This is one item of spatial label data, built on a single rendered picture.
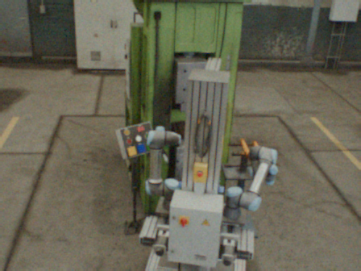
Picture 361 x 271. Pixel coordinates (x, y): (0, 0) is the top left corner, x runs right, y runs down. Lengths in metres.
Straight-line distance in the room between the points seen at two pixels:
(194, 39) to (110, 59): 5.51
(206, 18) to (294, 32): 6.72
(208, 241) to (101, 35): 6.97
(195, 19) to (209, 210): 1.92
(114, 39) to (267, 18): 3.58
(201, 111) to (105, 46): 6.82
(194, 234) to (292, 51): 8.29
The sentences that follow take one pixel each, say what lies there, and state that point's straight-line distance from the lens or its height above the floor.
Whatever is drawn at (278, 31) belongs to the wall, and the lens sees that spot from 10.50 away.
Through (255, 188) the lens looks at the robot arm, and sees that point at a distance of 3.35.
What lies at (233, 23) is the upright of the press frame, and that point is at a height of 2.10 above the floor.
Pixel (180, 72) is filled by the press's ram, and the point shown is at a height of 1.68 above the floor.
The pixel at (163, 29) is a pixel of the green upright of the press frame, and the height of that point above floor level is 2.04.
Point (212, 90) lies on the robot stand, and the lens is 2.61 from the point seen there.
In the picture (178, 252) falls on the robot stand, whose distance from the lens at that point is 3.01.
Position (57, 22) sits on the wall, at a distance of 10.03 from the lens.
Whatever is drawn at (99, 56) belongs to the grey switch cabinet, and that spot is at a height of 0.37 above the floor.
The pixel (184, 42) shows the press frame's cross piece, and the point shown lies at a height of 1.92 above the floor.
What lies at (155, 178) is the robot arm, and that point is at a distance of 3.33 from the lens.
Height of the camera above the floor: 2.83
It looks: 26 degrees down
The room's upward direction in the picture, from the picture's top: 3 degrees clockwise
